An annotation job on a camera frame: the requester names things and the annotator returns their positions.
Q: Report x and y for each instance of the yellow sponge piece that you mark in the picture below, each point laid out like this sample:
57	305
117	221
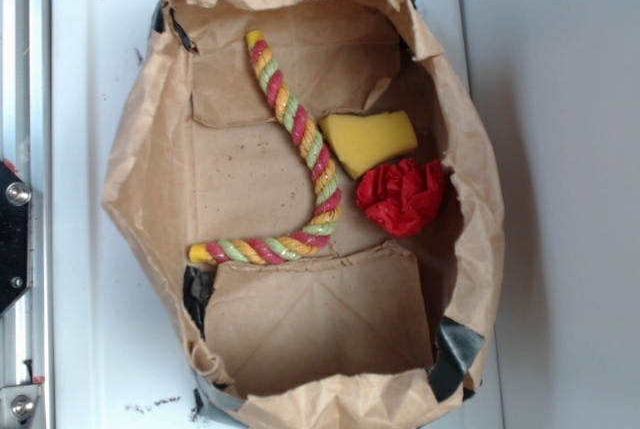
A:
363	142

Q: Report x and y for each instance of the crumpled red paper ball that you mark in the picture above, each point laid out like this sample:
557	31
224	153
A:
403	198

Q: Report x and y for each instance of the brown paper bag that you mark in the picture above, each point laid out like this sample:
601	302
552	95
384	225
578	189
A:
294	309

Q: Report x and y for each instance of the white plastic tray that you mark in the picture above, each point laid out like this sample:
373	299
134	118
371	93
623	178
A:
117	360

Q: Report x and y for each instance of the black metal bracket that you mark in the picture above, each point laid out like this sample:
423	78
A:
16	197

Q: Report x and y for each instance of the aluminum frame rail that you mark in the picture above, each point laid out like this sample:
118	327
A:
27	376

